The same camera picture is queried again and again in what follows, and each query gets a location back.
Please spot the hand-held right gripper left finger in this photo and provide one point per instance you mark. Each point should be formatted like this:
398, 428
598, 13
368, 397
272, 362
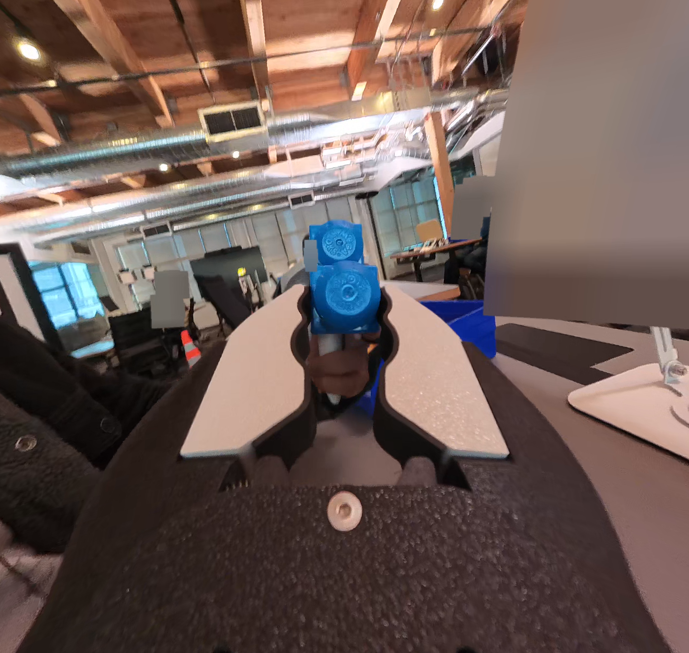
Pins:
253, 394

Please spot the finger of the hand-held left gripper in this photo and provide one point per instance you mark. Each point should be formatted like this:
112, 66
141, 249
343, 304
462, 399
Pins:
295, 281

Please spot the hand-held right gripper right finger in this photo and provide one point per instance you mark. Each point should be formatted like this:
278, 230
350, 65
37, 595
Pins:
436, 394

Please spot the blue mega block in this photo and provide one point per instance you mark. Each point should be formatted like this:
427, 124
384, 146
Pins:
339, 241
344, 298

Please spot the blue plastic bin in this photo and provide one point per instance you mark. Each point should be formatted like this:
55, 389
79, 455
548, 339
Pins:
463, 324

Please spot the person's left forearm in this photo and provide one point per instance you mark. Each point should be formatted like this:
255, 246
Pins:
54, 373

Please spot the person's left hand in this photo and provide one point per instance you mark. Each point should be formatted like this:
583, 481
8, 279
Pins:
344, 373

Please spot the large dark display screen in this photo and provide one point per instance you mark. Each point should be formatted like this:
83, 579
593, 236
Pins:
226, 263

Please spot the orange traffic cone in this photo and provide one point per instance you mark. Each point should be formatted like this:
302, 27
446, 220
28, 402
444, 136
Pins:
191, 351

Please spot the black floor lamp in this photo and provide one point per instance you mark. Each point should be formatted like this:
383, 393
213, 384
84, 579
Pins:
374, 233

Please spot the black office chair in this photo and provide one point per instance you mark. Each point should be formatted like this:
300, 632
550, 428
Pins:
134, 335

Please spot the brown wooden desk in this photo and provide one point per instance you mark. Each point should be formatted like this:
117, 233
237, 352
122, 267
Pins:
430, 249

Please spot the beige board on stand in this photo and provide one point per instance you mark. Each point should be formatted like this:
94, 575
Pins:
429, 231

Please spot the ceiling air vent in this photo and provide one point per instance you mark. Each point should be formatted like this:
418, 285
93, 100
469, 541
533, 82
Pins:
231, 119

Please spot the white document stand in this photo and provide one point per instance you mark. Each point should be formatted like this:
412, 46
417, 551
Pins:
619, 405

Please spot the wooden pillar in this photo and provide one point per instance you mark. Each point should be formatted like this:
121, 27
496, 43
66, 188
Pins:
441, 168

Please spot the dark fleece garment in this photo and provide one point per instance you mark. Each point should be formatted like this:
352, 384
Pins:
43, 491

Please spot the pale pink cloth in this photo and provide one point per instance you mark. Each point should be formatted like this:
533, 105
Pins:
21, 567

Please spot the silver air duct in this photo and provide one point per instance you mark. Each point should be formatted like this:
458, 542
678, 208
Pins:
107, 150

